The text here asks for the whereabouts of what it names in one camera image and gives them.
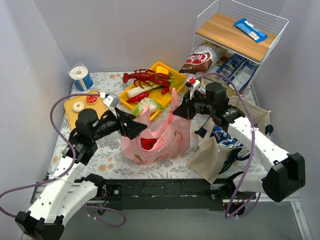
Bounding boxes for red toy lobster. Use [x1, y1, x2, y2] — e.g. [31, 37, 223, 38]
[122, 69, 175, 89]

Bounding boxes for red toy bell pepper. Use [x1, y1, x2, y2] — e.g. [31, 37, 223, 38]
[140, 138, 157, 150]

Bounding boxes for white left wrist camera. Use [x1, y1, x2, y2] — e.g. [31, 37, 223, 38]
[99, 92, 120, 117]

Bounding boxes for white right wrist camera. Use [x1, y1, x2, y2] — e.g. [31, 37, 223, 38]
[184, 77, 201, 99]

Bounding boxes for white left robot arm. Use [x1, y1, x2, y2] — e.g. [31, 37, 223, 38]
[15, 108, 148, 240]

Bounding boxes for white glazed donut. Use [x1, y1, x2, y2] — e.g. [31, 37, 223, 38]
[72, 101, 85, 113]

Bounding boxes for toy cauliflower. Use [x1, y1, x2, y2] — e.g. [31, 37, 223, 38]
[132, 97, 164, 117]

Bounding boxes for white wire shelf rack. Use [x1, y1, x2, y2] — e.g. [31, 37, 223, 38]
[194, 0, 289, 94]

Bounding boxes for toilet paper roll pack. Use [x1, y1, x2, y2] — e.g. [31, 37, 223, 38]
[68, 65, 93, 92]

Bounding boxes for small red toy pepper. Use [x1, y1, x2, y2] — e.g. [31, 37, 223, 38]
[161, 87, 170, 95]

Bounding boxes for white toy celery stalk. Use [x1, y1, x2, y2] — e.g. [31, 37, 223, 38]
[126, 84, 160, 98]

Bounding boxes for pink plastic bag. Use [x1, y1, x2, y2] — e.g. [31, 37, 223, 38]
[121, 90, 191, 165]

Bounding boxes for blue Doritos chips bag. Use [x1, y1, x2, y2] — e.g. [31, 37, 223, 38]
[210, 126, 244, 149]

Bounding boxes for beige canvas tote bag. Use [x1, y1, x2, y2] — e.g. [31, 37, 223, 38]
[187, 96, 273, 184]

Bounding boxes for small blue snack packet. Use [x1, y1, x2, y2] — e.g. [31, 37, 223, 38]
[234, 18, 268, 43]

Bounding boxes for blue Kettle chips bag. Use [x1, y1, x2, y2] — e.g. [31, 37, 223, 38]
[217, 53, 259, 94]

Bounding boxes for red strawberry donut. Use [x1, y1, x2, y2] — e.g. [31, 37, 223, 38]
[85, 95, 99, 105]

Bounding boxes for red toy chili pepper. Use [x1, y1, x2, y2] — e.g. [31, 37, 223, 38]
[126, 91, 150, 104]

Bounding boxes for yellow food tray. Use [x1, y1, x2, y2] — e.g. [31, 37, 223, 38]
[119, 61, 187, 121]

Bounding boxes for brown Chula chips bag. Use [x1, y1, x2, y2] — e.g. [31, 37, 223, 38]
[179, 41, 222, 74]

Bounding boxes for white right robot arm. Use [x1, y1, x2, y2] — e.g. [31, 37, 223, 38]
[173, 78, 306, 202]

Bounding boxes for orange donut tray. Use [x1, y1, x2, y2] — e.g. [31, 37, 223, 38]
[64, 94, 108, 130]

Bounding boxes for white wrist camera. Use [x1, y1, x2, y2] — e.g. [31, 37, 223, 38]
[184, 77, 201, 99]
[99, 92, 120, 117]

